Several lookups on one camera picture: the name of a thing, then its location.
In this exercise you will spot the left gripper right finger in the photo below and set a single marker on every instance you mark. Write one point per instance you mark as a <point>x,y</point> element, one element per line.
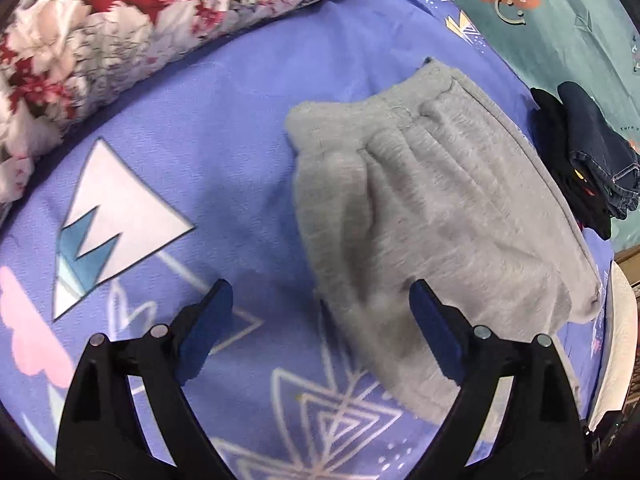
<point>514,416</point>

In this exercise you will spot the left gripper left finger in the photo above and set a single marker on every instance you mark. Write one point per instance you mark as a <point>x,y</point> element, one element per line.
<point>100,435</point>

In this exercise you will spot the grey sweatpants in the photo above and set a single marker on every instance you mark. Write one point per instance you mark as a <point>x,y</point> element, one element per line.
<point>430,180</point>

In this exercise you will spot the white pillow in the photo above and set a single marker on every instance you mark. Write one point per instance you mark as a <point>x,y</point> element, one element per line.
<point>619,348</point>

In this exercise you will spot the purple patterned bed sheet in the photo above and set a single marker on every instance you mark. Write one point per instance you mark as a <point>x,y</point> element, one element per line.
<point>280,394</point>

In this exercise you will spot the folded dark blue jeans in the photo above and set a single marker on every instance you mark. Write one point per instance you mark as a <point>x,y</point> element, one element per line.
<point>596,147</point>

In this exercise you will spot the folded black garment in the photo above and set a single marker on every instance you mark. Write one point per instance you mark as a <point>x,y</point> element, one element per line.
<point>549,123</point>

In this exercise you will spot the floral red white quilt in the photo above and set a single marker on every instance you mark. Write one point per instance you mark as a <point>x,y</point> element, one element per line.
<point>61,60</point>

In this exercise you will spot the teal patterned duvet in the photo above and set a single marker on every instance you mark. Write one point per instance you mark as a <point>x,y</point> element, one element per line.
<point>546,42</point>

